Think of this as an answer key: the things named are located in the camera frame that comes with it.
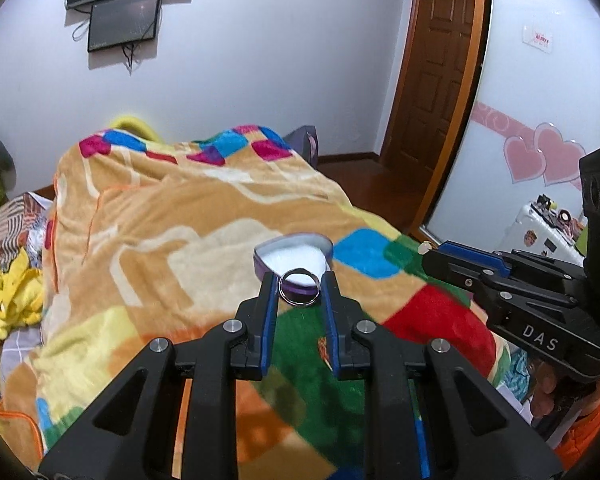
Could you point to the purple heart-shaped tin box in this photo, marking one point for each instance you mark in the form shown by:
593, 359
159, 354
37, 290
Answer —
299, 260

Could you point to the white suitcase with stickers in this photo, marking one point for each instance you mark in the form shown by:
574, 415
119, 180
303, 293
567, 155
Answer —
530, 232

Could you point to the grey bag behind bed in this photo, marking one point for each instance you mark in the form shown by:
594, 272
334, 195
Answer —
304, 141

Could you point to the yellow curved pillow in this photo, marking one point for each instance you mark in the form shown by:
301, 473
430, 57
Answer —
137, 127

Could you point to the colourful patchwork fleece blanket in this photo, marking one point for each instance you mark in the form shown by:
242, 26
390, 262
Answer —
146, 240

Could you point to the brown wooden door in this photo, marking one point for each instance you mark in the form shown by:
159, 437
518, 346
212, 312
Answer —
437, 72

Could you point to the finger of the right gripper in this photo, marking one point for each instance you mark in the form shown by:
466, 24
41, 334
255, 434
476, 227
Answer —
554, 330
516, 273

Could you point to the yellow cloth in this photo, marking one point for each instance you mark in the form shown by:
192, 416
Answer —
21, 295

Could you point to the small black wall screen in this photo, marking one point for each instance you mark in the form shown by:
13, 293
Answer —
115, 23

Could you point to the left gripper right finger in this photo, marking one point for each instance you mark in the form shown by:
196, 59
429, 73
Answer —
429, 414

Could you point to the person's hand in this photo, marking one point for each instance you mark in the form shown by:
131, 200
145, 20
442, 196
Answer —
542, 402

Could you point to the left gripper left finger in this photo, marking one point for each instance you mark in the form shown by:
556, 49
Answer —
169, 394

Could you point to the items on suitcase top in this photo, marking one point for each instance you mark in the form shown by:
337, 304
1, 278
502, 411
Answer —
558, 218

